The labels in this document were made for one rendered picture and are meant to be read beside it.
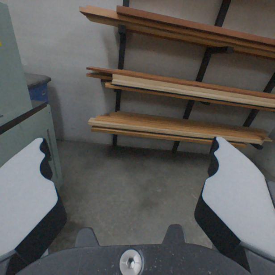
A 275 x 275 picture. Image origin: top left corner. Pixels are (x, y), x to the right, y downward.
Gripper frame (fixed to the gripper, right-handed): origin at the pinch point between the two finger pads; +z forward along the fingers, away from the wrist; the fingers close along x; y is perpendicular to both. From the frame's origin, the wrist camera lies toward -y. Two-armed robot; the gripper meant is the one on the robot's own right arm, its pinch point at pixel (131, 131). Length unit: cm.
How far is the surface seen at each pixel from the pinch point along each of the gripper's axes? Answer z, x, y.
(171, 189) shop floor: 98, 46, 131
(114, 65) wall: 177, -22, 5
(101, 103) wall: 177, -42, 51
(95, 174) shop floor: 111, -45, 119
